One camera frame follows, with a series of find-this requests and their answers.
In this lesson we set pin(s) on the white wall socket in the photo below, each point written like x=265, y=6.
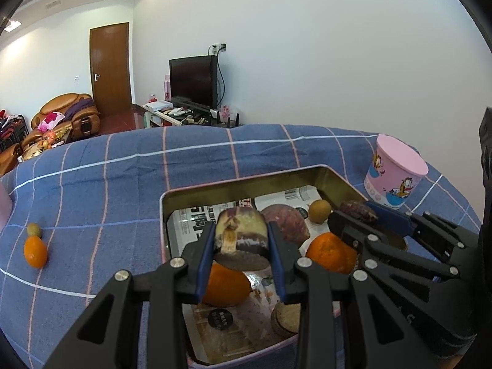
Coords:
x=218, y=48

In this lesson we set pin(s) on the square ceiling light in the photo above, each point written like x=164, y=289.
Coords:
x=11, y=26

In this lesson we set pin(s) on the small brown round fruit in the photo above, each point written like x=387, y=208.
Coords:
x=320, y=211

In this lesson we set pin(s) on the pink kettle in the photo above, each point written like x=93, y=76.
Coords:
x=3, y=207

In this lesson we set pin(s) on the blue plaid blanket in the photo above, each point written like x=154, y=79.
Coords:
x=115, y=184

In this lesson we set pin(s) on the pink cartoon cup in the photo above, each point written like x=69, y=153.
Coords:
x=394, y=176

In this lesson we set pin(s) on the round purple sweet potato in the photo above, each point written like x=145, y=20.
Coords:
x=284, y=223

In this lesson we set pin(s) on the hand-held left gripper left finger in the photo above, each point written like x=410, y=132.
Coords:
x=203, y=253

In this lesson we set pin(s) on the brown wooden door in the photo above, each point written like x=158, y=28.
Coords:
x=109, y=69

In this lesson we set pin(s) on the orange leather sofa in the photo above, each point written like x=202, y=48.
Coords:
x=82, y=123

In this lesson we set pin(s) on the black television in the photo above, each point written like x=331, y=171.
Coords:
x=194, y=80

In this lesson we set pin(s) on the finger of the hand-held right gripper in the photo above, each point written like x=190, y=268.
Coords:
x=346, y=226
x=388, y=219

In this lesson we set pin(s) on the purple cloth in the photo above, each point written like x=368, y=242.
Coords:
x=78, y=107

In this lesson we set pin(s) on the printed paper liner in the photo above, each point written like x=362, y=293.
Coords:
x=219, y=326

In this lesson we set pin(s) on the white television stand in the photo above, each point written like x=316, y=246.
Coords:
x=180, y=115

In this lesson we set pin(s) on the dark clothes rack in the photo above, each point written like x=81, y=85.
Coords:
x=11, y=128

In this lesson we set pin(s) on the pink box beside television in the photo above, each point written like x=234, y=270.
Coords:
x=167, y=88

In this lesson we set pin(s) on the pink tin box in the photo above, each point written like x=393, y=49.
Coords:
x=238, y=190

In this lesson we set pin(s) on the black router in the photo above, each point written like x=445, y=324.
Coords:
x=230, y=121

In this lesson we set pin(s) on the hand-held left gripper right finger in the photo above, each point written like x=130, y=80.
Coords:
x=278, y=261

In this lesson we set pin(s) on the pink red cushion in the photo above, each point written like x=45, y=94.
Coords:
x=52, y=120

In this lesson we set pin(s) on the small green round fruit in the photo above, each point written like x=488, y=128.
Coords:
x=34, y=230

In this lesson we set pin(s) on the orange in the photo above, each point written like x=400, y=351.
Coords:
x=35, y=251
x=330, y=253
x=226, y=284

